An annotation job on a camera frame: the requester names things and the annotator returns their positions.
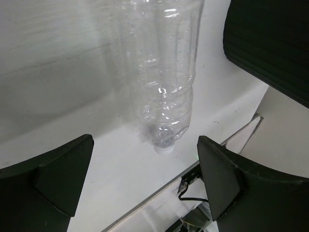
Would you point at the black plastic trash bin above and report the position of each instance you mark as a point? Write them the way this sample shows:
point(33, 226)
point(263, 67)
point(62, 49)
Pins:
point(270, 40)

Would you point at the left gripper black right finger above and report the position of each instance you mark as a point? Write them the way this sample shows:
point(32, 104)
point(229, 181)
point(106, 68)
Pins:
point(245, 196)

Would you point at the clear bottle blue cap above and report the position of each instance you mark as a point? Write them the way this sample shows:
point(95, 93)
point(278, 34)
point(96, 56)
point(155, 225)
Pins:
point(159, 40)

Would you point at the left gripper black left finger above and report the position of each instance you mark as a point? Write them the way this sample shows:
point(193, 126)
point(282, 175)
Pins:
point(41, 194)

